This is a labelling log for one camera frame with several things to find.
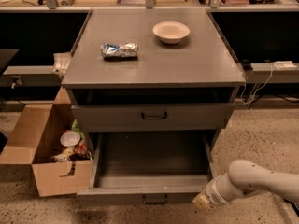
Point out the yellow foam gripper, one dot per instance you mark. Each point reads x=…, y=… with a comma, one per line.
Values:
x=212, y=191

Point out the grey drawer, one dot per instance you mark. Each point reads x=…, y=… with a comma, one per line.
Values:
x=160, y=117
x=151, y=168

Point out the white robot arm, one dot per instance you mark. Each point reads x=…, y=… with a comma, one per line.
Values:
x=244, y=179

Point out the grey top drawer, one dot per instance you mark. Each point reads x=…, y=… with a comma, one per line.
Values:
x=160, y=117

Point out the grey drawer cabinet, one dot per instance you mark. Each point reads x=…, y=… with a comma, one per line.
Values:
x=197, y=70

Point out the colourful snack packages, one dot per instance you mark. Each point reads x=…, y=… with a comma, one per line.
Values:
x=75, y=153

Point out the white cup in box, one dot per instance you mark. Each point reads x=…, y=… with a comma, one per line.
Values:
x=70, y=139

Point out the white power strip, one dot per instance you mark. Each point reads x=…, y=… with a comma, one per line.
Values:
x=284, y=65

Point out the brown cardboard box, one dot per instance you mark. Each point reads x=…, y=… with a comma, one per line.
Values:
x=36, y=138

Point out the crumpled silver chip bag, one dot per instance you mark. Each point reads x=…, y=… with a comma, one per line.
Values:
x=111, y=50

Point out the white paper bowl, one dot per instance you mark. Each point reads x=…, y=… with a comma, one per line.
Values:
x=171, y=32

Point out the crumpled paper on ledge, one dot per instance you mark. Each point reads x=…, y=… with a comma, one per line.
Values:
x=61, y=63

